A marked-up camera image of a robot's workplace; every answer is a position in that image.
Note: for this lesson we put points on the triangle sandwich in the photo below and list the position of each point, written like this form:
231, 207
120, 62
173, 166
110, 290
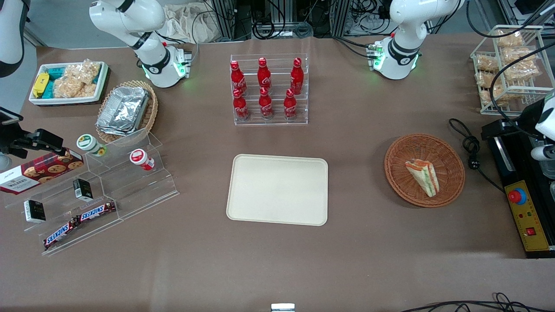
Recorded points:
425, 177

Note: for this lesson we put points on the aluminium frame post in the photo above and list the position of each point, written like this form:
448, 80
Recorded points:
225, 19
340, 17

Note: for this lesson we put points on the yellow snack packet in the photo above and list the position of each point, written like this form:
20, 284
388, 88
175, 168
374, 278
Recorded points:
40, 84

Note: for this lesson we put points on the teal snack packet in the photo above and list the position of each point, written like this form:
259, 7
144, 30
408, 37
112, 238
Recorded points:
49, 90
55, 72

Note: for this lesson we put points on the clear acrylic bottle rack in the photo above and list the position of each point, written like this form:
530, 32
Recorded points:
277, 73

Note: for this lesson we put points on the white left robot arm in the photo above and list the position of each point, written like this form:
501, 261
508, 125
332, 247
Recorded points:
405, 39

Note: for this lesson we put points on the brown Snickers bar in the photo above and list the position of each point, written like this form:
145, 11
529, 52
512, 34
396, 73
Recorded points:
96, 211
60, 234

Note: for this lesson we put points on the bagged fried snack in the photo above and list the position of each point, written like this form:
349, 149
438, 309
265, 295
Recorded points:
522, 65
488, 89
509, 39
486, 63

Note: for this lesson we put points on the white rectangular snack bin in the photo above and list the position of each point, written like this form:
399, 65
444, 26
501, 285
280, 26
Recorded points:
102, 80

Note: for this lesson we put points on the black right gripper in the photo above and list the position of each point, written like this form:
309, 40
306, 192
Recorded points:
16, 144

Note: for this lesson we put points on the small black box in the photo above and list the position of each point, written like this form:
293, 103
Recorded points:
34, 211
82, 189

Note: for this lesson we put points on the green lid white cup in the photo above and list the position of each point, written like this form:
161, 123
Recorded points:
89, 144

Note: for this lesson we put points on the clear acrylic step shelf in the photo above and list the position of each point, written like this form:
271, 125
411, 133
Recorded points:
130, 190

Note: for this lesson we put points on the red emergency stop button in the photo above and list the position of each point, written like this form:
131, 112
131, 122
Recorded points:
517, 197

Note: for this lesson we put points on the black control box yellow panel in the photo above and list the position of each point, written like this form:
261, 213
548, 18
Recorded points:
516, 169

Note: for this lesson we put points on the red cola bottle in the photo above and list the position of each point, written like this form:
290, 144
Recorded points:
297, 78
240, 107
290, 107
264, 76
266, 106
237, 80

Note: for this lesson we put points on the oval tan wicker basket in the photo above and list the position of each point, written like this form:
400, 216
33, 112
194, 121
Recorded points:
151, 110

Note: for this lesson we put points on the small silver object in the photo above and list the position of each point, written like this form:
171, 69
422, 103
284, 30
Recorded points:
282, 307

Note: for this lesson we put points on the round brown wicker basket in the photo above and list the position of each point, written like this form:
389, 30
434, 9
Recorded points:
448, 160

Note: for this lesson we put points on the clear plastic container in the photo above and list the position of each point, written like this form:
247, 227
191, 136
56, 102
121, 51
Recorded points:
548, 170

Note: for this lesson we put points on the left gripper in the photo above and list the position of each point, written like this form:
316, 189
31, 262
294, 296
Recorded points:
530, 116

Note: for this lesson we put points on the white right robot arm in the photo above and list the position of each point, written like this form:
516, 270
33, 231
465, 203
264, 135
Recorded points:
147, 26

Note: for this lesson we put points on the bagged rice cracker snack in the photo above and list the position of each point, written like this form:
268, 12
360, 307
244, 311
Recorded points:
84, 71
71, 89

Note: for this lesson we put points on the aluminium foil container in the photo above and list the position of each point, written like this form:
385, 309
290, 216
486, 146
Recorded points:
123, 110

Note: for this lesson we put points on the beige crumpled cloth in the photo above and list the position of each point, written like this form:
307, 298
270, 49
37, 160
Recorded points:
186, 24

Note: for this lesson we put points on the red cookie box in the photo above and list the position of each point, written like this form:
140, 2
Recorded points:
39, 173

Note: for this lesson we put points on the red lid white cup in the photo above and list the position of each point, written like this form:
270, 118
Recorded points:
139, 158

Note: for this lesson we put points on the cream rectangular tray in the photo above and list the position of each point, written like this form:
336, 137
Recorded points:
277, 190

